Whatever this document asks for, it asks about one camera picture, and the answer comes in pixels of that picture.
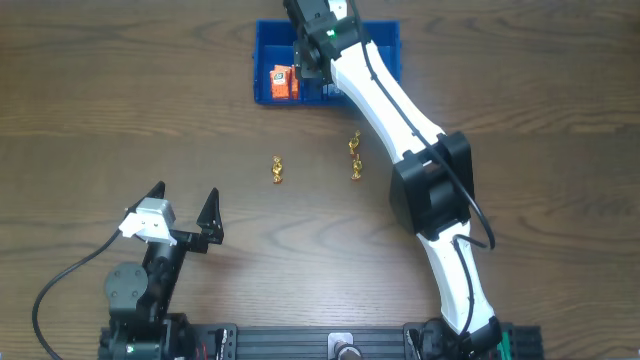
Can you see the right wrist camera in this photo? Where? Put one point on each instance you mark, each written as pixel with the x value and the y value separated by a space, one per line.
pixel 338 7

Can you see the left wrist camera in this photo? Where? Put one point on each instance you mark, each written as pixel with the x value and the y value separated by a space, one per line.
pixel 150 217

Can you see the orange candy box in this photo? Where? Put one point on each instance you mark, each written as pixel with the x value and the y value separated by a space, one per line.
pixel 280 82
pixel 295 90

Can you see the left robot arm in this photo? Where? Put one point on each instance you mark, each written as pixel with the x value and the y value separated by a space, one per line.
pixel 150 290

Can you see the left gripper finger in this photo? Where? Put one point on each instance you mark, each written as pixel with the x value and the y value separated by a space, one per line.
pixel 152 192
pixel 212 217

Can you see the gold candy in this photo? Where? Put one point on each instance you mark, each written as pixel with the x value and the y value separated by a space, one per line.
pixel 277 170
pixel 354 143
pixel 356 168

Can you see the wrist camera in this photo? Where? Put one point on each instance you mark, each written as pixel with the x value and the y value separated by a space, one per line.
pixel 338 7
pixel 150 217

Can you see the mounting rail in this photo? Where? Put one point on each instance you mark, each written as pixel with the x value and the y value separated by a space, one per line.
pixel 290 342

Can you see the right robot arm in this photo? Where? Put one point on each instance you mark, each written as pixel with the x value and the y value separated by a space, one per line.
pixel 390 110

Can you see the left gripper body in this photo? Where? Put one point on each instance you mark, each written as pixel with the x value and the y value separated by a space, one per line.
pixel 192 242

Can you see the blue tray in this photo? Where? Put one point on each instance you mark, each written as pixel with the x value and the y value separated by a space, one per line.
pixel 267 55

